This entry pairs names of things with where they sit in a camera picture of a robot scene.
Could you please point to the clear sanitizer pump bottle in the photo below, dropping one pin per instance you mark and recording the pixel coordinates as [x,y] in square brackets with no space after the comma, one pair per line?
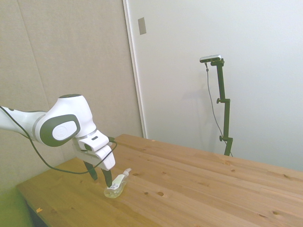
[116,189]

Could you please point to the white wall trim strip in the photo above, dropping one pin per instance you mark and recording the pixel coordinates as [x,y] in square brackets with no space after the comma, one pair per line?
[135,66]

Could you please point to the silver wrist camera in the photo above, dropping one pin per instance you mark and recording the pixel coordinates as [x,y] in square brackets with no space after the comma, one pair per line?
[99,140]

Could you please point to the silver camera on stand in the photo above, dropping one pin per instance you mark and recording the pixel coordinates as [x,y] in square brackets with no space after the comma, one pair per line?
[210,58]

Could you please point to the orange tape scrap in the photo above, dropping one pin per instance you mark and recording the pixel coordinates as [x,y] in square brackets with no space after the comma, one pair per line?
[39,209]

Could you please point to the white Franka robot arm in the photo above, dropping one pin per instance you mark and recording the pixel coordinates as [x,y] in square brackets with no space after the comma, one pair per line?
[68,106]

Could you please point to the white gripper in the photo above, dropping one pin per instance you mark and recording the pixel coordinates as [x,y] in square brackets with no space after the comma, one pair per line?
[105,157]

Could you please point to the black camera stand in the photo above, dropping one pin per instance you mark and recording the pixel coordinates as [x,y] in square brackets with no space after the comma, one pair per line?
[221,80]

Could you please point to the grey wall plate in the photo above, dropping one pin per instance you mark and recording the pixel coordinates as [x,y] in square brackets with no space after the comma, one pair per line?
[142,26]

